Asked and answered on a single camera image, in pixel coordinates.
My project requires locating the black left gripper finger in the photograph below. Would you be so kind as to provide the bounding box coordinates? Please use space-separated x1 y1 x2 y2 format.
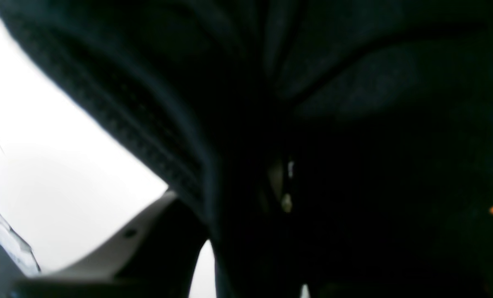
10 191 208 298

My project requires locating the black T-shirt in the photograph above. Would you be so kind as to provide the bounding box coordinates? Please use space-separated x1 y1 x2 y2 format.
0 0 493 298

